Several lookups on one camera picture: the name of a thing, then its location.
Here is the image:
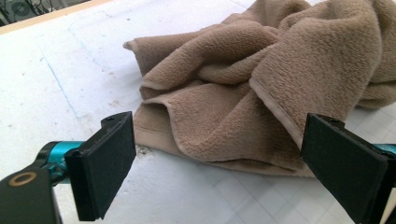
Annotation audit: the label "tangled black cables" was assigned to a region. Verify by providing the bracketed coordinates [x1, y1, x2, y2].
[0, 0, 92, 27]

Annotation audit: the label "white foam board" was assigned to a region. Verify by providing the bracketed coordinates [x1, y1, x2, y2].
[0, 0, 396, 224]

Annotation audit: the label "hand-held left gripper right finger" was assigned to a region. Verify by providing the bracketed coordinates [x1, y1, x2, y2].
[300, 112, 396, 224]

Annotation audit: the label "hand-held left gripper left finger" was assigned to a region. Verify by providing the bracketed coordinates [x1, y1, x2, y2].
[64, 111, 137, 222]

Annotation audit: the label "brown terry towel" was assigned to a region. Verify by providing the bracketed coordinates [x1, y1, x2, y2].
[122, 0, 396, 179]

